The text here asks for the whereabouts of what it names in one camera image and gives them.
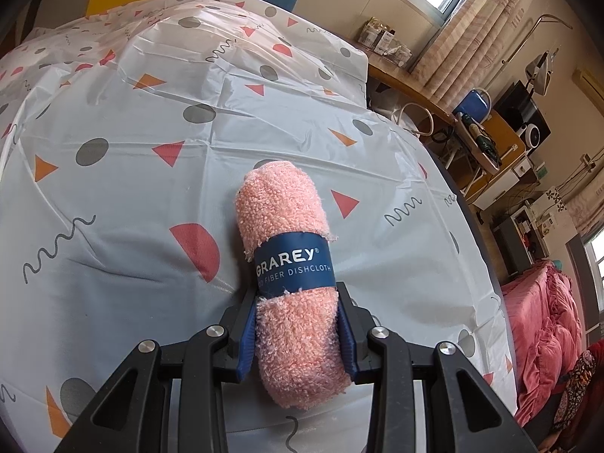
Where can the red patterned garment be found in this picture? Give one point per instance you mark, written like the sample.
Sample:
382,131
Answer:
580,387

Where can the wall air conditioner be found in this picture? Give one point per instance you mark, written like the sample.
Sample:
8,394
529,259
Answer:
590,85

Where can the pink patterned curtain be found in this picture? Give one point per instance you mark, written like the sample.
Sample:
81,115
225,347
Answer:
472,42

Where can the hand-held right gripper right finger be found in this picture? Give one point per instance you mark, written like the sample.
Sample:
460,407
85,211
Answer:
348,344

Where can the metal stand pole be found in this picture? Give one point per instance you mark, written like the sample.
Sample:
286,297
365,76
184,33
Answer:
552,19

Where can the side window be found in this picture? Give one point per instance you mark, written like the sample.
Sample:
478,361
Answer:
595,273

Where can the blue folding chair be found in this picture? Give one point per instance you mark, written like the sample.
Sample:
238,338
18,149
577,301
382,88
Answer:
474,104

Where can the side window curtain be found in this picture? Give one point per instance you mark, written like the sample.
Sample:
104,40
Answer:
587,193

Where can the wooden board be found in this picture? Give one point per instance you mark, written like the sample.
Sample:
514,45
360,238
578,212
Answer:
505,151

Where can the white floral box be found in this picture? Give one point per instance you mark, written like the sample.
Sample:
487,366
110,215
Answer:
554,214

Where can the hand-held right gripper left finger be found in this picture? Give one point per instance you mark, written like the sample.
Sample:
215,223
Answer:
243,354

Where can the small white fan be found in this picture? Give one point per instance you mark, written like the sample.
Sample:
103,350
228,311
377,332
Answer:
533,136

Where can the pink ruffled bedding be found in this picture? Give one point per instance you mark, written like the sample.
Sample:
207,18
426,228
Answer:
542,339

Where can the wooden desk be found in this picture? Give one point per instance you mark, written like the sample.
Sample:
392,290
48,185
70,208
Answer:
415,85

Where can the hanging garment steamer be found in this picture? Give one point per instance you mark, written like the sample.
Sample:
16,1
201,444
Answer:
542,73

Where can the pink dishcloth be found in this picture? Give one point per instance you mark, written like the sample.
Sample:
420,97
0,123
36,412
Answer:
283,321

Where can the group of small boxes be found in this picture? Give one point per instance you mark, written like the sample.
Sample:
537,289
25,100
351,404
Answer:
384,40

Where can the white cabinet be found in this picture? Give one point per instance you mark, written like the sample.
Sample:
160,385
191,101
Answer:
505,181

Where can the black television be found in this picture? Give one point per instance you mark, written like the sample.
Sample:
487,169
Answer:
516,108

